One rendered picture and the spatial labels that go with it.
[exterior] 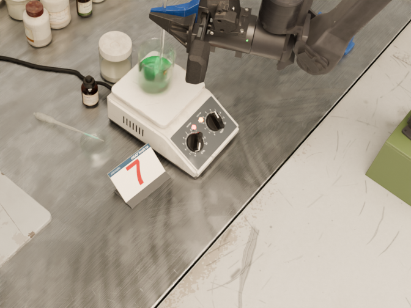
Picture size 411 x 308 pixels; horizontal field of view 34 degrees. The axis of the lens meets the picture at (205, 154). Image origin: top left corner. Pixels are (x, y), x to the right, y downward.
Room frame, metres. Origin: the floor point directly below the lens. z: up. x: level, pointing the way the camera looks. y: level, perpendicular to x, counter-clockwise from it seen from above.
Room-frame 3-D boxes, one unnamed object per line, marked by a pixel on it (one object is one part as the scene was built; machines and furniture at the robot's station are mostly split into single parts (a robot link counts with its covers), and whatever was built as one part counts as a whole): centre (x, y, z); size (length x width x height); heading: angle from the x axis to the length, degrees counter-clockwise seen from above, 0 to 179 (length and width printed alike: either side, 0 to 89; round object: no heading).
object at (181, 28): (0.66, 0.09, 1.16); 0.07 x 0.04 x 0.06; 89
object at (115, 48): (0.77, 0.20, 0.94); 0.06 x 0.06 x 0.08
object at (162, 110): (0.68, 0.10, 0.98); 0.12 x 0.12 x 0.01; 63
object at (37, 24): (0.81, 0.35, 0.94); 0.05 x 0.05 x 0.09
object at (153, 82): (0.69, 0.11, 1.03); 0.07 x 0.06 x 0.08; 32
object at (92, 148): (0.59, 0.19, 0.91); 0.06 x 0.06 x 0.02
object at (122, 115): (0.67, 0.08, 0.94); 0.22 x 0.13 x 0.08; 63
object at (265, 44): (0.68, -0.07, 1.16); 0.07 x 0.06 x 0.09; 89
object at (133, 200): (0.54, 0.10, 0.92); 0.09 x 0.06 x 0.04; 145
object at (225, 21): (0.67, 0.01, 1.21); 0.07 x 0.06 x 0.07; 178
